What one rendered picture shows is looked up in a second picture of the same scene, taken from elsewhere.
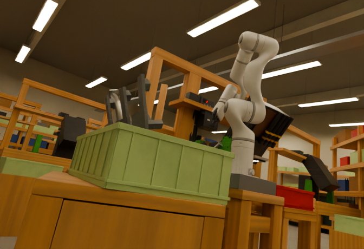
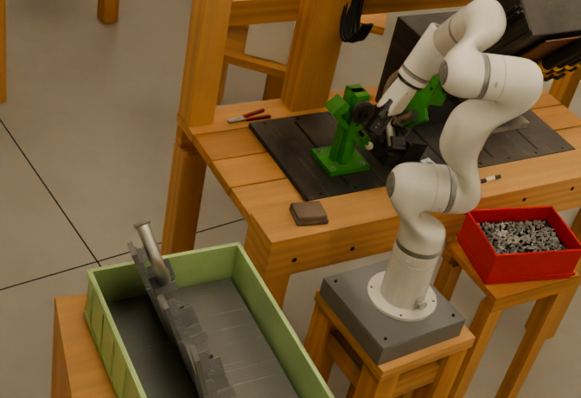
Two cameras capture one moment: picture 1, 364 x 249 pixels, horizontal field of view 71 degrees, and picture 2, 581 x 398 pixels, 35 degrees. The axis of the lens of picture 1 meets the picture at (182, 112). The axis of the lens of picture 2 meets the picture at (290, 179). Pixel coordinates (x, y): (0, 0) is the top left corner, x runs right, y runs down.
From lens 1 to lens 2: 1.82 m
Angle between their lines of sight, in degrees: 52
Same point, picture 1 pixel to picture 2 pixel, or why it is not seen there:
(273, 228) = (441, 379)
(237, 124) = (407, 227)
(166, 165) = not seen: outside the picture
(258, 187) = (420, 344)
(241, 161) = (403, 289)
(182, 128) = (322, 2)
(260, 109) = (464, 203)
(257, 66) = (471, 138)
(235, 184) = (374, 356)
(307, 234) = (546, 306)
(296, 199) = (535, 268)
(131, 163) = not seen: outside the picture
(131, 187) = not seen: outside the picture
